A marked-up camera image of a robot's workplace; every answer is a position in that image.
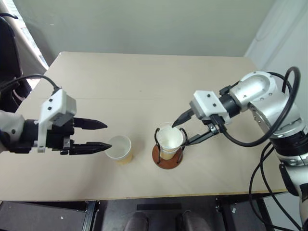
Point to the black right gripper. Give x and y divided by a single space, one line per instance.
215 124

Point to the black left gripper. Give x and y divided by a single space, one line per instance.
60 134

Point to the yellow white paper cup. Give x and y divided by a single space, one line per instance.
169 139
168 156
119 146

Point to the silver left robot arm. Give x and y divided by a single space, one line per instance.
12 125

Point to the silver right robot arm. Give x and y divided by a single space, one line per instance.
255 84

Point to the black chair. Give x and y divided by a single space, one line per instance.
7 60

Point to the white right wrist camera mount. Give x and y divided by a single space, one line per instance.
207 102

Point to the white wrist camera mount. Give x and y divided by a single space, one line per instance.
207 102
54 102

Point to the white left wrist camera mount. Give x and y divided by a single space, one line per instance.
54 102

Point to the black table frame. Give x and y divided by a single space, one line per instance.
92 214

